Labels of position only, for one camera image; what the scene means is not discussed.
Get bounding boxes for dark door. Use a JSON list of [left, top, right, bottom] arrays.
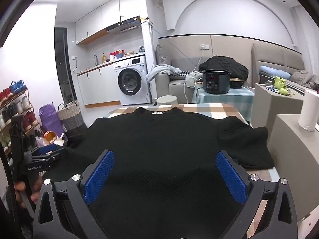
[[54, 27, 78, 105]]

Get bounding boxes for purple bag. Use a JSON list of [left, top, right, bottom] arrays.
[[38, 103, 63, 140]]

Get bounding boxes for beige padded headboard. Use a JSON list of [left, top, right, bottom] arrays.
[[251, 43, 306, 87]]

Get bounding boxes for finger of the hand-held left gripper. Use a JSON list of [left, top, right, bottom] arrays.
[[45, 149, 69, 171], [37, 144, 66, 155]]

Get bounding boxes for green toy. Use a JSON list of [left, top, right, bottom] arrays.
[[273, 76, 289, 95]]

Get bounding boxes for small grey cabinet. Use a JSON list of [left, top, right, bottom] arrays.
[[252, 83, 306, 130]]

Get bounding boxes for white paper towel roll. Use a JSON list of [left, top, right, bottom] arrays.
[[298, 89, 319, 131]]

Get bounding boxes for woven laundry basket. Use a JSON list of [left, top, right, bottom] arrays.
[[57, 100, 88, 137]]

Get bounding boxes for light grey blanket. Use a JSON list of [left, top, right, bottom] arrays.
[[146, 64, 182, 83]]

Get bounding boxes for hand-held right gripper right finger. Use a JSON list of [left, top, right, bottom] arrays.
[[216, 150, 299, 239]]

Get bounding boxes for white wall cabinets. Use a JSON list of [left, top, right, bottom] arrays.
[[75, 0, 140, 45]]

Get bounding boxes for orange bowl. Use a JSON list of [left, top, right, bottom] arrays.
[[44, 131, 59, 143]]

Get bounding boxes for small table with checked cloth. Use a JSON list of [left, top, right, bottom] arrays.
[[192, 85, 255, 105]]

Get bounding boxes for round grey stool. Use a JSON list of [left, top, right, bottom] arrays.
[[157, 95, 178, 106]]

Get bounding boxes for range hood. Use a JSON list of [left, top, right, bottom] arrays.
[[107, 16, 141, 34]]

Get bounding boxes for black knit sweater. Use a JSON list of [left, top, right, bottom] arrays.
[[46, 107, 276, 239]]

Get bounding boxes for blue pillow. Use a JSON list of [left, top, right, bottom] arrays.
[[259, 65, 292, 80]]

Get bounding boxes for dark electric pressure cooker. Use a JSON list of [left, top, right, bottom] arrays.
[[201, 69, 231, 94]]

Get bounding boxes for checked tablecloth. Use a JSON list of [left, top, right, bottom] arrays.
[[107, 102, 285, 239]]

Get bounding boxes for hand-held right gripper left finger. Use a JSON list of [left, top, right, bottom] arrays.
[[32, 149, 115, 239]]

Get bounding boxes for shoe rack with shoes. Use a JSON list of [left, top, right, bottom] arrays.
[[0, 80, 43, 155]]

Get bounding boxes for person's left hand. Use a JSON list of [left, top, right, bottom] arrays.
[[14, 177, 44, 208]]

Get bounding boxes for white base cabinet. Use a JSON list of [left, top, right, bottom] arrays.
[[76, 65, 122, 109]]

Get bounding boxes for large grey cabinet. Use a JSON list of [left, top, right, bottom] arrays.
[[265, 113, 319, 222]]

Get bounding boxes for black knit garment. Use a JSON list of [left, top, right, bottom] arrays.
[[199, 55, 250, 80]]

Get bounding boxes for grey-brown bed blanket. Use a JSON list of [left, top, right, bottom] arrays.
[[290, 70, 319, 90]]

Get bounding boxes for white washing machine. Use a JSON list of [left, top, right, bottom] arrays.
[[113, 55, 152, 106]]

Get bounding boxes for grey sofa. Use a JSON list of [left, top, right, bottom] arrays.
[[155, 44, 212, 100]]

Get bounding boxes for black pan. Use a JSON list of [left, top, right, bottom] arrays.
[[229, 78, 246, 89]]

